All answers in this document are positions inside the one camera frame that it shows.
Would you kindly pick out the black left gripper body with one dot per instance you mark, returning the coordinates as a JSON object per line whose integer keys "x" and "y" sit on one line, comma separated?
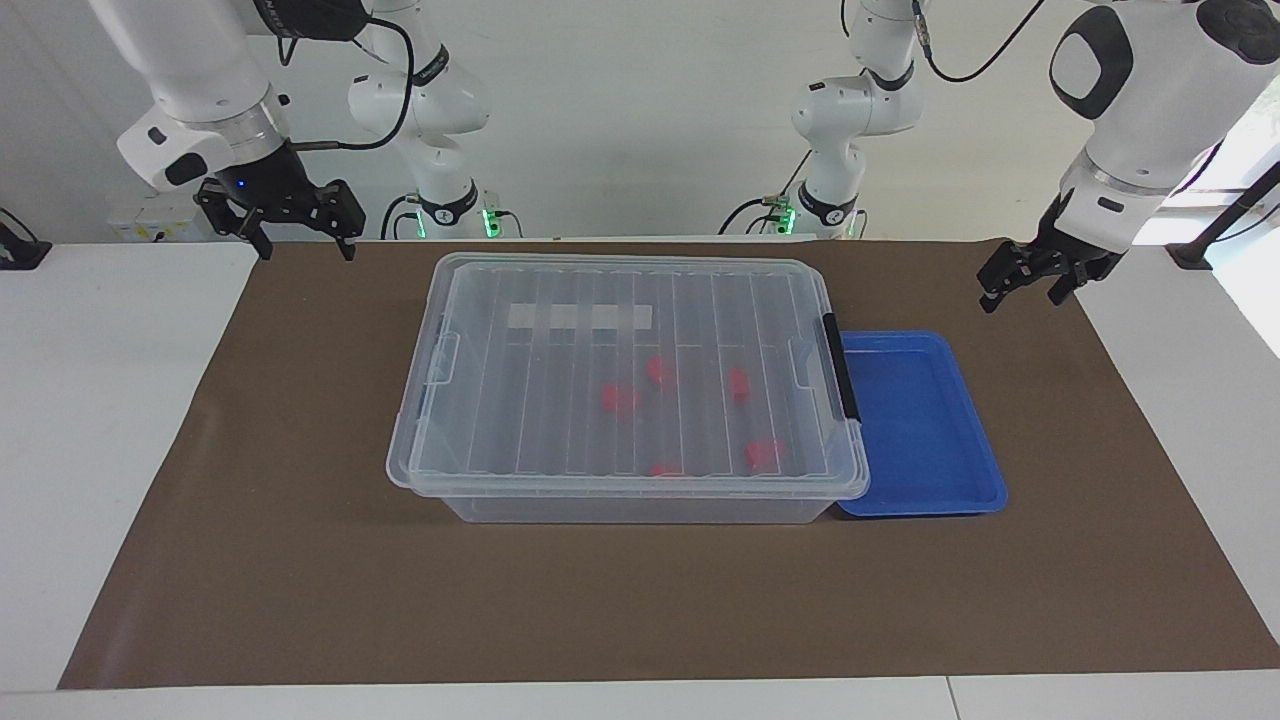
{"x": 1050, "y": 262}

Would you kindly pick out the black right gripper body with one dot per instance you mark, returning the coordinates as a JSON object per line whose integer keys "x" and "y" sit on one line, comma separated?
{"x": 270, "y": 195}

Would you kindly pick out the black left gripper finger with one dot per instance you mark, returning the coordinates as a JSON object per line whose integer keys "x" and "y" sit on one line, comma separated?
{"x": 990, "y": 296}
{"x": 1060, "y": 292}

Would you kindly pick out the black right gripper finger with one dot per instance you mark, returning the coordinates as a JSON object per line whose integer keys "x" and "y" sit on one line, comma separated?
{"x": 346, "y": 246}
{"x": 260, "y": 240}

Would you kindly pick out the red block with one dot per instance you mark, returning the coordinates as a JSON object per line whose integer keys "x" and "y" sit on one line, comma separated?
{"x": 620, "y": 398}
{"x": 739, "y": 384}
{"x": 660, "y": 372}
{"x": 764, "y": 455}
{"x": 664, "y": 469}

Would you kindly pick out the clear plastic box lid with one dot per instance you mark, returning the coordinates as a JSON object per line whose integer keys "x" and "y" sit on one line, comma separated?
{"x": 560, "y": 430}

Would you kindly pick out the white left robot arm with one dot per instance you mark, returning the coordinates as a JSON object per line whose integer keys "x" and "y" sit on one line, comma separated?
{"x": 1150, "y": 90}

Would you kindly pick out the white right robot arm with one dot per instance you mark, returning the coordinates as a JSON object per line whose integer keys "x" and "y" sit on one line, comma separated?
{"x": 190, "y": 70}

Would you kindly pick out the blue plastic tray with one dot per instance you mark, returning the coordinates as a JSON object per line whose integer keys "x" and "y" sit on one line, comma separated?
{"x": 920, "y": 420}

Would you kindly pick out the clear plastic storage box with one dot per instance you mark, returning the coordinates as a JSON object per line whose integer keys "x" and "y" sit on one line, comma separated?
{"x": 640, "y": 510}

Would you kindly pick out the white power strip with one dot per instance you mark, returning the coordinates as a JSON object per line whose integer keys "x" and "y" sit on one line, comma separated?
{"x": 150, "y": 225}

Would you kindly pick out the black stand with pole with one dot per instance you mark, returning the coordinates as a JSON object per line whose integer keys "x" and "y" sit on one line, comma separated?
{"x": 1190, "y": 255}

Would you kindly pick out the bright window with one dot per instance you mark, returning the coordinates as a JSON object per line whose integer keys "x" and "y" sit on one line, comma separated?
{"x": 1250, "y": 150}

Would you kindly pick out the brown table mat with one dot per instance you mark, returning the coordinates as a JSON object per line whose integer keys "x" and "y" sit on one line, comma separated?
{"x": 300, "y": 580}

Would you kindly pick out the black clamp mount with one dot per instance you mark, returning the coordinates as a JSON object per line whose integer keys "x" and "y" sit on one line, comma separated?
{"x": 20, "y": 255}

